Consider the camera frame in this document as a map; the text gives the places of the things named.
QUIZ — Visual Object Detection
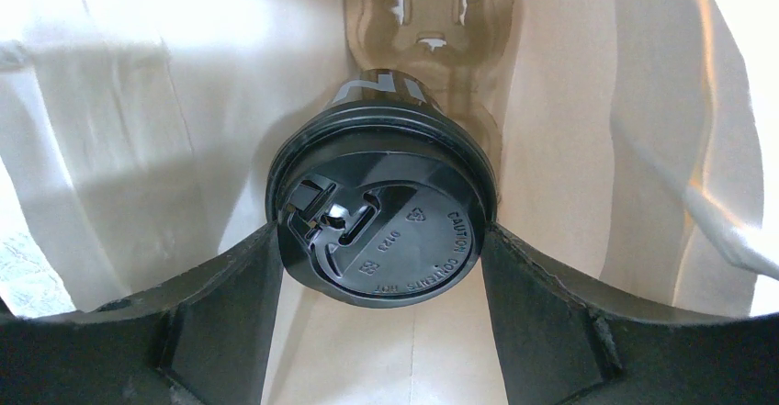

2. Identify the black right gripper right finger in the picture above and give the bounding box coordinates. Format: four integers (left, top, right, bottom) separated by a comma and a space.
481, 224, 778, 404

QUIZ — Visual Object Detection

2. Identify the black paper coffee cup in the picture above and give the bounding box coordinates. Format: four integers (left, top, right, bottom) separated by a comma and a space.
330, 69, 443, 113

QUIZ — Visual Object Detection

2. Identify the brown cardboard cup carrier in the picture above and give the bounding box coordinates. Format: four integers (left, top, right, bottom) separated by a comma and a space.
344, 0, 522, 170

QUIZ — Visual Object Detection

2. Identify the black plastic cup lid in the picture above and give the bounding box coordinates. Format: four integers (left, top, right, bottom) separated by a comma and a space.
265, 100, 497, 309

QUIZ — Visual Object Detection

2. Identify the brown paper bag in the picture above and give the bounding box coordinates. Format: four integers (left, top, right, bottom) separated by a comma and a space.
1, 0, 778, 404

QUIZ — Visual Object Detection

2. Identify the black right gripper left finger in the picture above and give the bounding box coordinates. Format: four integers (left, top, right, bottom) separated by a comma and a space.
1, 225, 283, 404

